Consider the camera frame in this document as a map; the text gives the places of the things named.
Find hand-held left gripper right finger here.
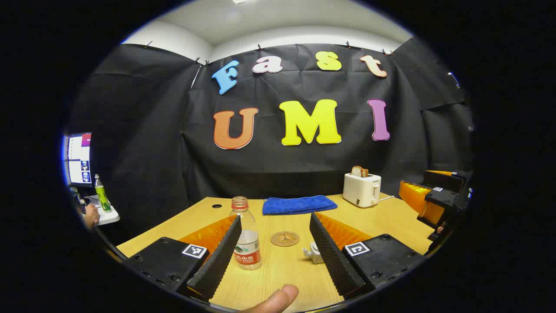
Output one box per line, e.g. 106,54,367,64
309,212,425,300

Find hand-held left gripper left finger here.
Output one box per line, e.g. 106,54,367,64
124,215,243,301

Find white ceramic teacup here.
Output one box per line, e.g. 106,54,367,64
302,242,324,264

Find clear plastic water bottle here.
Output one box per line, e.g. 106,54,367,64
229,196,262,270

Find round brown coaster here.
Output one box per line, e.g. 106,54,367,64
270,231,300,247

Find green drink bottle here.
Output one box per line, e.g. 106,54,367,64
94,174,112,212

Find blue folded towel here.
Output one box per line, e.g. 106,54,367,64
262,195,338,216

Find white toaster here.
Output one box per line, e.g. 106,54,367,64
343,173,382,208

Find white side table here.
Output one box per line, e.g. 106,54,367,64
85,196,120,226

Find black backdrop cloth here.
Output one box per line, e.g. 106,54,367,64
69,37,474,244

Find computer monitor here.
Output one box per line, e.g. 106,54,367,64
65,133,93,187

